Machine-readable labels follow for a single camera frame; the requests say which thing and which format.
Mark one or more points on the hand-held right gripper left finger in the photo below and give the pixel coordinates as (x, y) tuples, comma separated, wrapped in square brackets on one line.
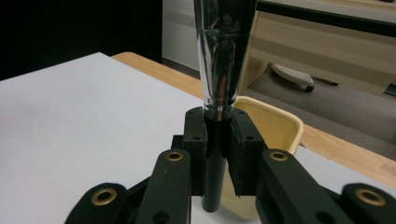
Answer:
[(194, 149)]

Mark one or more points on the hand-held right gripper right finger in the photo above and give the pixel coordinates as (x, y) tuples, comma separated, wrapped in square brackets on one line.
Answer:
[(246, 155)]

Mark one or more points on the cream square cup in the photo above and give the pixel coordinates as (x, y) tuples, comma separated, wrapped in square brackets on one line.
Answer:
[(271, 124)]

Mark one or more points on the white chair base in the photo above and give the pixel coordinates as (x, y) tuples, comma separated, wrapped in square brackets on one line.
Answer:
[(294, 76)]

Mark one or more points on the black rod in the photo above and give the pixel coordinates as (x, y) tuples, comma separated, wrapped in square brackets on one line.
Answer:
[(325, 81)]

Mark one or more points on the beige wooden office desk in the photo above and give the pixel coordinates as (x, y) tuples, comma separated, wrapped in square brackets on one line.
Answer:
[(311, 53)]

